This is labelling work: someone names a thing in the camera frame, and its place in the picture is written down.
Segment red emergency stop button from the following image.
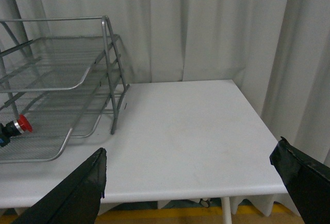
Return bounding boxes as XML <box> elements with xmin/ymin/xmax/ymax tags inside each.
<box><xmin>1</xmin><ymin>114</ymin><xmax>33</xmax><ymax>147</ymax></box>

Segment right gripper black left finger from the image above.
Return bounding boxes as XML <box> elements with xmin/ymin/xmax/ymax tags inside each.
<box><xmin>13</xmin><ymin>148</ymin><xmax>107</xmax><ymax>223</ymax></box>

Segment white table leg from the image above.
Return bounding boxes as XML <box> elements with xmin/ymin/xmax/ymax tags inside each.
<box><xmin>221</xmin><ymin>197</ymin><xmax>232</xmax><ymax>224</ymax></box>

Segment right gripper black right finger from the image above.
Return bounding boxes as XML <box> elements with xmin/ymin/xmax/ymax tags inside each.
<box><xmin>270</xmin><ymin>137</ymin><xmax>329</xmax><ymax>223</ymax></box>

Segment grey metal wire rack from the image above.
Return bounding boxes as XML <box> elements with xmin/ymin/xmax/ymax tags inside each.
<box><xmin>1</xmin><ymin>15</ymin><xmax>129</xmax><ymax>164</ymax></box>

